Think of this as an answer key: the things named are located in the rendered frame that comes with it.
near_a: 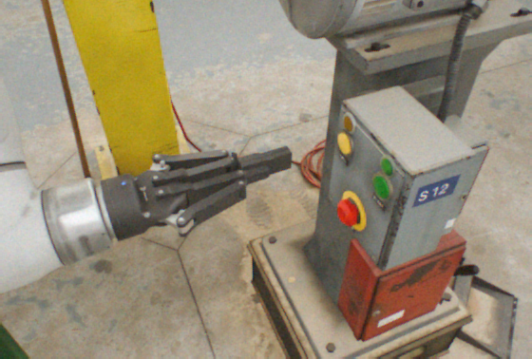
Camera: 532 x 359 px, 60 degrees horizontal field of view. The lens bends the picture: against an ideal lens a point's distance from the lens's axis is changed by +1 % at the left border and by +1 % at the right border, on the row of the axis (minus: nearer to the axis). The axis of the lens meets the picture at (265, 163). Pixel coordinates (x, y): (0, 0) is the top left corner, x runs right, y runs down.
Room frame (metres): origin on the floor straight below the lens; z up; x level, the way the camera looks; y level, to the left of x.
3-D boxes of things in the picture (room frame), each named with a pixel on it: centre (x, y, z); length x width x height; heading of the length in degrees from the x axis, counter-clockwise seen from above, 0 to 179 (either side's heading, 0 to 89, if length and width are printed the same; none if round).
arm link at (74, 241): (0.34, 0.21, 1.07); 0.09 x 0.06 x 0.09; 23
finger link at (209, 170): (0.41, 0.09, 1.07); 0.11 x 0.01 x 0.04; 115
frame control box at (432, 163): (0.51, -0.23, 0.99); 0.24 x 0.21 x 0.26; 113
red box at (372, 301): (0.64, -0.34, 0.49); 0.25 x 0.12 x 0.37; 113
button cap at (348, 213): (0.44, -0.13, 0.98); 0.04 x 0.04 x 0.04; 23
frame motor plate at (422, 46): (0.79, -0.27, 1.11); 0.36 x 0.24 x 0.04; 113
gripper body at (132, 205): (0.37, 0.14, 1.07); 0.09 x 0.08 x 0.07; 113
